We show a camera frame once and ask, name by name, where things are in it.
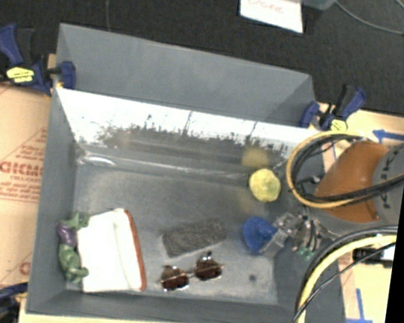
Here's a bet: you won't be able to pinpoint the grey metal bin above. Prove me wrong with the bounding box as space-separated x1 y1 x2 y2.
16 22 386 323

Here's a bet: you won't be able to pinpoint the dark grey sponge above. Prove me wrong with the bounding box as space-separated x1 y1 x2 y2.
158 210 231 266

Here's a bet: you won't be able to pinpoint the blue rounded toy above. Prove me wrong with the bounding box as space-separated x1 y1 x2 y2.
238 214 280 258

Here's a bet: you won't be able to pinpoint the black cylinder on white bracket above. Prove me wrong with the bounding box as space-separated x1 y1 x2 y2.
351 240 396 269

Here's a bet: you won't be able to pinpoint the green and purple toy figure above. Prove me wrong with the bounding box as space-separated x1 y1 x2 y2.
48 208 98 287

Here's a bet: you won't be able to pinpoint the yellow ball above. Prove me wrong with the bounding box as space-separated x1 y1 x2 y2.
246 166 284 205

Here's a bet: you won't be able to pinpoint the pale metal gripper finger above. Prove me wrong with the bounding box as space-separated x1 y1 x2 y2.
263 226 291 260
272 210 299 233

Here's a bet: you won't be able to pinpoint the brown cardboard board, red print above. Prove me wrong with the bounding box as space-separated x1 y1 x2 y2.
0 76 61 304

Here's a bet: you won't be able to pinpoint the white box with red-brown edge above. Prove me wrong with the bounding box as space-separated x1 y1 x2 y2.
68 202 158 303

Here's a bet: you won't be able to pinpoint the brown-lens sunglasses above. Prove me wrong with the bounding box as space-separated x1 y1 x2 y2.
157 243 227 300

